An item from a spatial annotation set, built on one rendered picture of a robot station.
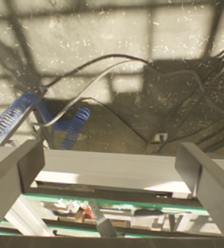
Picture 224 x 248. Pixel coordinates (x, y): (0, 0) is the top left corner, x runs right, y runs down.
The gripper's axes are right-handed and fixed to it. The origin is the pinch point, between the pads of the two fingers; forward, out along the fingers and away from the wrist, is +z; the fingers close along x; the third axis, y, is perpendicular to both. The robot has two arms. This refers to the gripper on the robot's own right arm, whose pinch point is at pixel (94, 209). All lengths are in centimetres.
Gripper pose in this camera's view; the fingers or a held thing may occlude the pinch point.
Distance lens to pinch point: 72.5
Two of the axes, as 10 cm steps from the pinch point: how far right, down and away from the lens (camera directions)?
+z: -5.1, -4.9, 7.0
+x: -1.3, -7.6, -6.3
